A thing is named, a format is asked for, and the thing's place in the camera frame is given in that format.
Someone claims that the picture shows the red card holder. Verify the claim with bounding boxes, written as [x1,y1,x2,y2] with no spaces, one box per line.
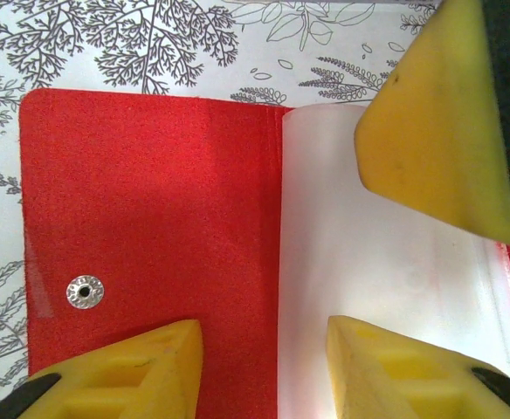
[17,86,510,419]

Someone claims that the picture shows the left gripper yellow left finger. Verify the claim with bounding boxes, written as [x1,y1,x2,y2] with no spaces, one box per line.
[0,318,205,419]

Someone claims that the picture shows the floral patterned tablecloth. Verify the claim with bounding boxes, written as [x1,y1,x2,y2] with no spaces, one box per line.
[0,0,510,419]

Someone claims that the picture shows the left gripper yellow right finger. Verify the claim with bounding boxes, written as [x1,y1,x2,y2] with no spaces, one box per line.
[326,314,510,419]

